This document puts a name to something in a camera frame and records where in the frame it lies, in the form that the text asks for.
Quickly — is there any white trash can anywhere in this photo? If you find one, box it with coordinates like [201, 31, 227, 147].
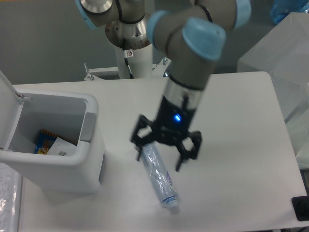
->
[0, 74, 105, 193]

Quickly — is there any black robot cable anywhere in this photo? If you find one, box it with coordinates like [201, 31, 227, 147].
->
[122, 38, 135, 79]

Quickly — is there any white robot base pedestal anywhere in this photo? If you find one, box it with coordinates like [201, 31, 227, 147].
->
[84, 45, 171, 81]

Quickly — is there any blue orange snack packet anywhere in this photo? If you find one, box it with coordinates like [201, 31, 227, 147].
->
[34, 129, 58, 155]

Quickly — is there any white plastic wrapper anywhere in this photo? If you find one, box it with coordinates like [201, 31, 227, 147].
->
[47, 137, 77, 157]

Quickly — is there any blue water jug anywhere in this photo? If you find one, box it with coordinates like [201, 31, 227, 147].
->
[270, 0, 309, 25]

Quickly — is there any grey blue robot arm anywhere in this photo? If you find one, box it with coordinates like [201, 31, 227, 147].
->
[76, 0, 251, 170]

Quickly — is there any translucent plastic box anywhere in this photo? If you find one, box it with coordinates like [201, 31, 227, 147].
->
[237, 13, 309, 170]

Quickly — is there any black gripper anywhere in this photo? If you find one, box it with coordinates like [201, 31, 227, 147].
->
[130, 95, 202, 172]

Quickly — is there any black device at edge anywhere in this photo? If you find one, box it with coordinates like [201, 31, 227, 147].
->
[292, 196, 309, 221]

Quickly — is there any clear plastic water bottle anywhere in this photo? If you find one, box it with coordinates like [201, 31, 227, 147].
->
[140, 143, 179, 214]

